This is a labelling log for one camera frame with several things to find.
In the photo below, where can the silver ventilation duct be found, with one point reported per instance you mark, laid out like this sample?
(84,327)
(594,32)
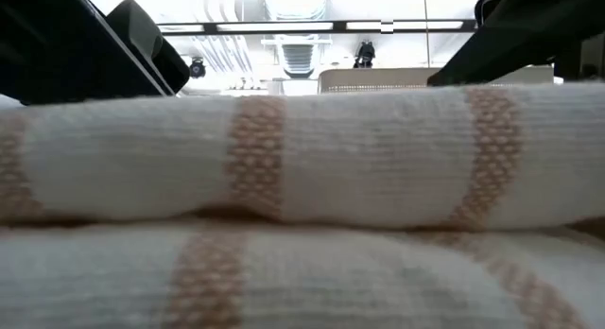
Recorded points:
(298,59)

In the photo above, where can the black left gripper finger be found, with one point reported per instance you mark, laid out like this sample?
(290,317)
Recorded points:
(156,50)
(57,50)

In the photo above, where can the white striped towel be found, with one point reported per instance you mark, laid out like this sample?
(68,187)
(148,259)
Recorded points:
(302,201)

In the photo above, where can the white perforated plastic basket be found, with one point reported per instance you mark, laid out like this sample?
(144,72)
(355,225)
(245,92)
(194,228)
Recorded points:
(378,78)

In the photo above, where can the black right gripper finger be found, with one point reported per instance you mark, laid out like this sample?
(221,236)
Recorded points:
(481,10)
(534,31)

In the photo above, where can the black overhead camera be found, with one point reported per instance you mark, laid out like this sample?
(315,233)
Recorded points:
(365,55)

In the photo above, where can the black ceiling spotlight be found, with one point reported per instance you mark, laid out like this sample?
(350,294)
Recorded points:
(197,68)

